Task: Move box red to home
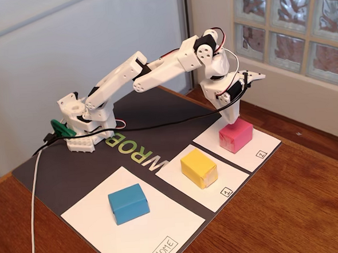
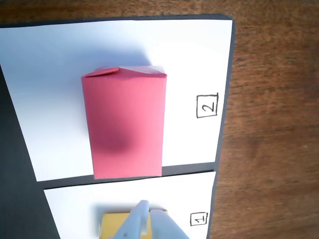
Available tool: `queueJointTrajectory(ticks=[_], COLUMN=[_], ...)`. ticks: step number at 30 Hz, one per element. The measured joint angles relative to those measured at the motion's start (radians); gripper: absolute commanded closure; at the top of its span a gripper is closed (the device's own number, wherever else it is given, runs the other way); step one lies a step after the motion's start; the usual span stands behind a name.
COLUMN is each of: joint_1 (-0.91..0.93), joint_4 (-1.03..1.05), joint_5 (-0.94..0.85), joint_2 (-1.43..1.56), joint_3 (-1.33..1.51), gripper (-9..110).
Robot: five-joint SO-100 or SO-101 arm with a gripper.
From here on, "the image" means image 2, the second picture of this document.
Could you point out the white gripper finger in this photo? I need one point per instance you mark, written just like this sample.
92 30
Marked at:
164 227
134 224

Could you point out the red paper box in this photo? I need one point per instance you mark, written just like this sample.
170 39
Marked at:
124 112

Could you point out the yellow paper box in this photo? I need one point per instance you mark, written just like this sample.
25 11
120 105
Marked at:
109 224

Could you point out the white paper sheet marked 1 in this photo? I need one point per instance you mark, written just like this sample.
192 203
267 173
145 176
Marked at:
74 211

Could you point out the black mat with WROB print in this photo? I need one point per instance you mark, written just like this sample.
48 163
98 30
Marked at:
15 174

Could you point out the white paper sheet marked 2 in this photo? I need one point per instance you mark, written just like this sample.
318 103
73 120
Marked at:
49 74

